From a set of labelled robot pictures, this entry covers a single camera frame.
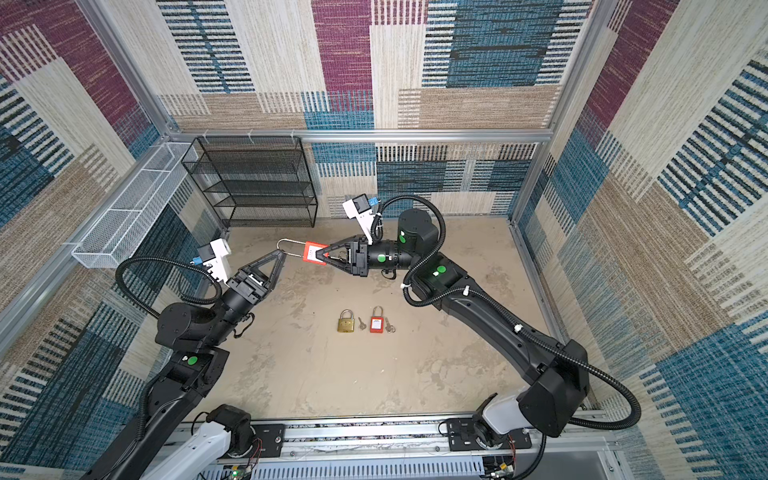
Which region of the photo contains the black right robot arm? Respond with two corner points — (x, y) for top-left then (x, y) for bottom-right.
(308, 194), (642, 449)

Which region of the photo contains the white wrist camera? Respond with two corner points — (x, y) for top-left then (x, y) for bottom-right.
(190, 238), (231, 284)
(342, 193), (381, 245)

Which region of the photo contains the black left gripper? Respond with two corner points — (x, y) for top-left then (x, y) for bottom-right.
(204, 254), (281, 352)

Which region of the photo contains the brass padlock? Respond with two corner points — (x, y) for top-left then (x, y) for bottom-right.
(337, 309), (356, 333)

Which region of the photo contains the black wire shelf rack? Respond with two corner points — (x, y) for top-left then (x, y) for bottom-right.
(181, 136), (318, 228)

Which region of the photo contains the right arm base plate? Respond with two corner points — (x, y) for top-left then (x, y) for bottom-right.
(437, 417), (533, 452)

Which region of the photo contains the white mesh wall basket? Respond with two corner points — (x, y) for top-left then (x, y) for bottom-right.
(72, 142), (189, 269)

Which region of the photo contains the aluminium front rail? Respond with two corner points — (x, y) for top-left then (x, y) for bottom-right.
(101, 410), (619, 480)

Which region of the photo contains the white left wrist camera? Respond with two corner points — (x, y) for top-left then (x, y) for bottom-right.
(190, 238), (231, 284)

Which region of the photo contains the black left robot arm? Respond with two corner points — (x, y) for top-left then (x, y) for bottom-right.
(83, 249), (287, 479)

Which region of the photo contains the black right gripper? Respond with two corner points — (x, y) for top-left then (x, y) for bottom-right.
(316, 233), (418, 279)

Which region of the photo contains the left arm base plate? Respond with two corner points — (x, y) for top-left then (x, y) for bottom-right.
(226, 423), (286, 461)

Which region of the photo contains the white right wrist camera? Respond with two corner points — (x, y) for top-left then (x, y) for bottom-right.
(342, 193), (381, 245)

